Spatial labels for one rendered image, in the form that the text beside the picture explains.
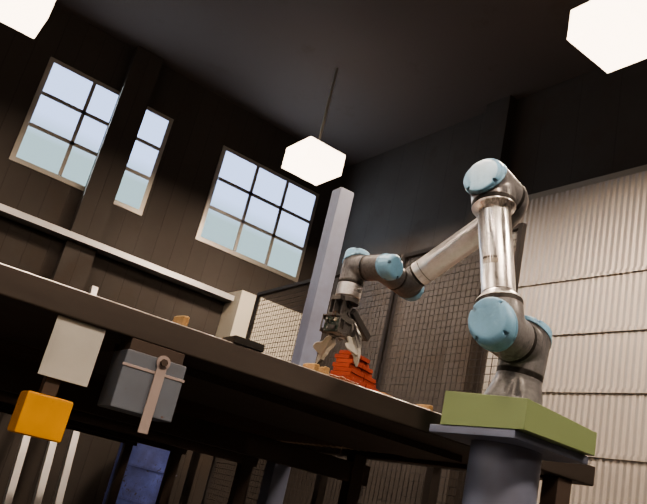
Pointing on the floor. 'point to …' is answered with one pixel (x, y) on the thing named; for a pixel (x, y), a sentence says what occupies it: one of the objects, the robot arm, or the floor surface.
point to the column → (504, 463)
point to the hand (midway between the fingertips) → (337, 367)
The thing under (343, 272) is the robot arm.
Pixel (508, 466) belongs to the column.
